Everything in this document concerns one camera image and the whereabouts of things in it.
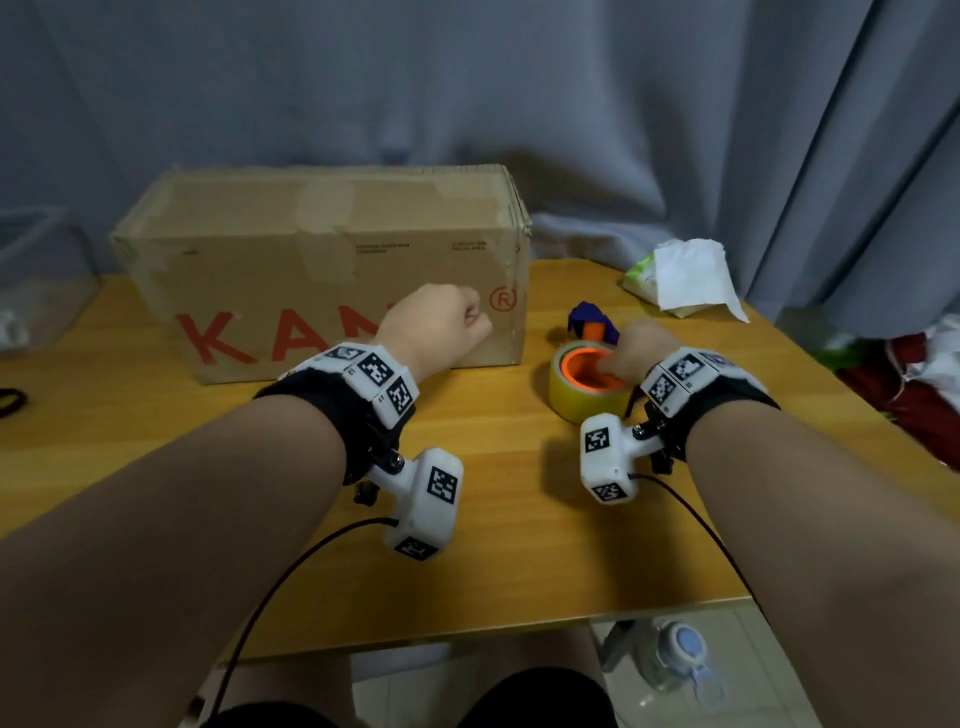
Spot person's right forearm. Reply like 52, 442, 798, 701
684, 399, 960, 728

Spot clear plastic container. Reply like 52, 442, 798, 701
0, 206, 103, 355

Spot yellow tape roll orange core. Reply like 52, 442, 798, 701
548, 341, 636, 426

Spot person's left leg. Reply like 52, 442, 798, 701
217, 649, 355, 723

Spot white tissue packet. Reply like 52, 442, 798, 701
621, 238, 751, 324

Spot black wristband with marker tiles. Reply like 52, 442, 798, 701
255, 342, 420, 486
639, 346, 781, 460

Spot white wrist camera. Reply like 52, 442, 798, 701
355, 447, 465, 563
579, 413, 670, 506

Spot red cloth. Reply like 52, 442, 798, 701
835, 333, 960, 472

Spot grey curtain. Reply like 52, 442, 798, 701
0, 0, 960, 340

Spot white plastic bag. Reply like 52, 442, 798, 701
904, 313, 960, 394

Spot person's left hand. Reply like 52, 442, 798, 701
375, 283, 494, 381

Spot person's leg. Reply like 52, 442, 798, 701
217, 649, 355, 723
471, 625, 607, 693

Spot clear water bottle blue cap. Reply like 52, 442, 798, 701
600, 618, 727, 711

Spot black shorts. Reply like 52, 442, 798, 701
201, 666, 621, 728

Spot person's right leg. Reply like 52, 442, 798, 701
471, 625, 607, 693

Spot brown cardboard box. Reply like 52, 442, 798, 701
110, 164, 534, 386

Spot person's left forearm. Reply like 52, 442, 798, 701
0, 394, 351, 728

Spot black camera cable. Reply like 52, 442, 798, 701
205, 516, 400, 726
628, 472, 760, 610

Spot person's right hand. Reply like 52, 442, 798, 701
597, 318, 683, 388

